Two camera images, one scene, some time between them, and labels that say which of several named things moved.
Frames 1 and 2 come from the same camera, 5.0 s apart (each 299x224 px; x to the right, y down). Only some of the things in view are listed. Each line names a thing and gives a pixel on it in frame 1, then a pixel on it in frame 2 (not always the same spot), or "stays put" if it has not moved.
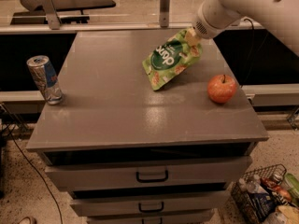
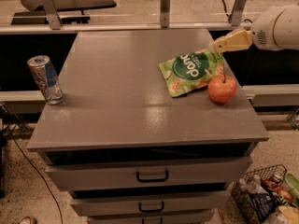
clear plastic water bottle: (253, 186) stays put
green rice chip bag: (169, 59) → (191, 71)
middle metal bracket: (164, 7) stays put
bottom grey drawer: (160, 217) stays put
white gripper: (205, 24) → (265, 32)
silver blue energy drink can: (44, 74) stays put
